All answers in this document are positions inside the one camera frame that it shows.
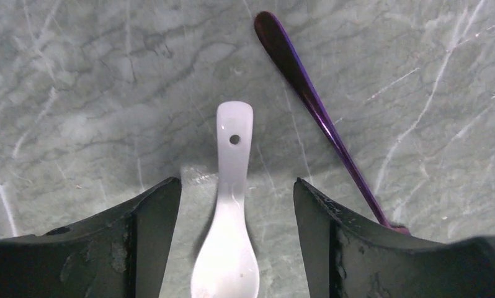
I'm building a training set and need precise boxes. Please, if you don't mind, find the purple fork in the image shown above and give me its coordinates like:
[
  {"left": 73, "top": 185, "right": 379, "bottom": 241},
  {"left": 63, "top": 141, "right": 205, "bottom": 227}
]
[{"left": 254, "top": 11, "right": 411, "bottom": 235}]

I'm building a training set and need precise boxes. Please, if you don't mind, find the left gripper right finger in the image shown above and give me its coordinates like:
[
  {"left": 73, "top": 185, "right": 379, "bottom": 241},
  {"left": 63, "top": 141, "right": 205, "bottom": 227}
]
[{"left": 293, "top": 179, "right": 495, "bottom": 298}]

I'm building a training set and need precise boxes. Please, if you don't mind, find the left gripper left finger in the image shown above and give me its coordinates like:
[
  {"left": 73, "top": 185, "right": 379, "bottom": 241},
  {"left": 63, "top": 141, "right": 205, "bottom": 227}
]
[{"left": 0, "top": 178, "right": 182, "bottom": 298}]

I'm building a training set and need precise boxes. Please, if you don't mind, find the white plastic utensil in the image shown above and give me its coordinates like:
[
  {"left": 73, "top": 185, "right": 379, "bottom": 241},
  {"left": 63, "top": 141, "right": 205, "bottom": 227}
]
[{"left": 190, "top": 101, "right": 260, "bottom": 298}]

